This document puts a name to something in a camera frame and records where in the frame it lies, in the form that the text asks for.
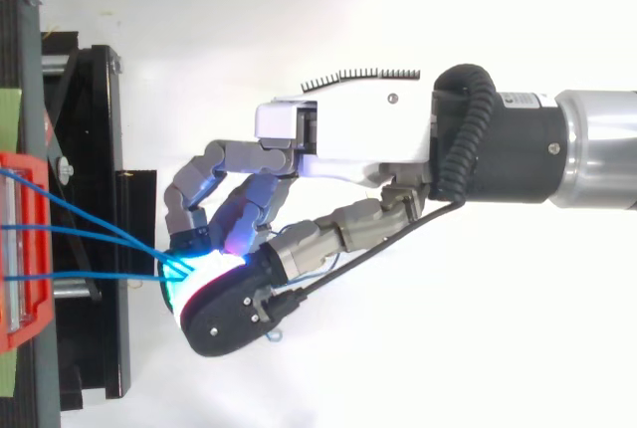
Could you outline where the blue cable bundle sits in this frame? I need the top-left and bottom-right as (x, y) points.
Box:
(0, 167), (343, 342)

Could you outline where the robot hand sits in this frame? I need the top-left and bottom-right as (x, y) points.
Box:
(159, 67), (440, 358)

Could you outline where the black stand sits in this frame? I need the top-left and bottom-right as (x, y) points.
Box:
(0, 0), (159, 428)

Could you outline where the black coiled cable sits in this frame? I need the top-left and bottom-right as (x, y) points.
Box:
(429, 64), (497, 203)

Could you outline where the red bin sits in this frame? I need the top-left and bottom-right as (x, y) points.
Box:
(0, 150), (55, 354)

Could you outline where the thin black cable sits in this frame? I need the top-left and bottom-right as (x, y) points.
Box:
(272, 198), (467, 321)

